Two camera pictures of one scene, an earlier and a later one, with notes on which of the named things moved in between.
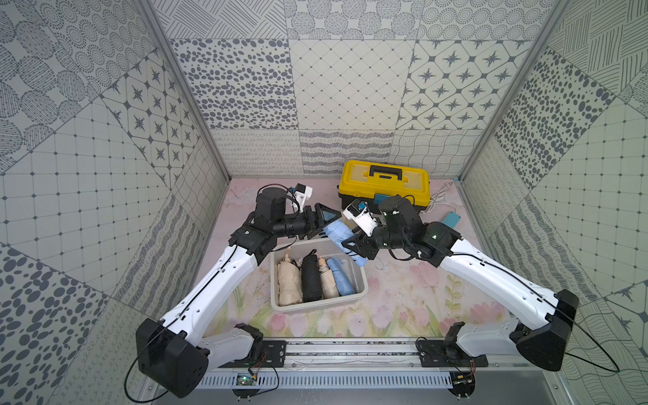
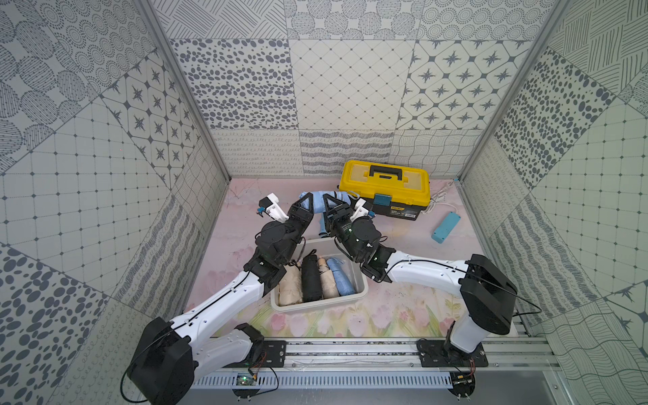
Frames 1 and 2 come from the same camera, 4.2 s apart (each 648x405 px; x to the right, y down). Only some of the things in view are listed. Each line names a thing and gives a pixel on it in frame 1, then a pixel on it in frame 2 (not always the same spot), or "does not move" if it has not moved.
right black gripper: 363,241 -> 332,221
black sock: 311,282 does not move
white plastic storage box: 312,274 does not move
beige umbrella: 290,289 does not move
